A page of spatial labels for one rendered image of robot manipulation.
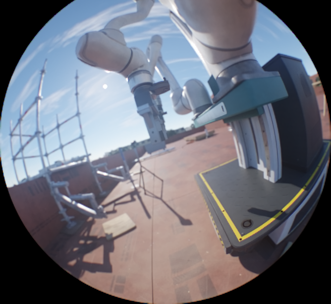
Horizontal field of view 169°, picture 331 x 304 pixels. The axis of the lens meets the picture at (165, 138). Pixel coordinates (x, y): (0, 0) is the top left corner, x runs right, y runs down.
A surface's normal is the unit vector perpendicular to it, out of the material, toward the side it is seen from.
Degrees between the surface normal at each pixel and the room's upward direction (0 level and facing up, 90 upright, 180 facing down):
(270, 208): 0
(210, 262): 0
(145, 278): 0
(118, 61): 155
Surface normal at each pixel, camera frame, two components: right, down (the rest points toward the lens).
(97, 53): 0.48, 0.82
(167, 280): -0.32, -0.95
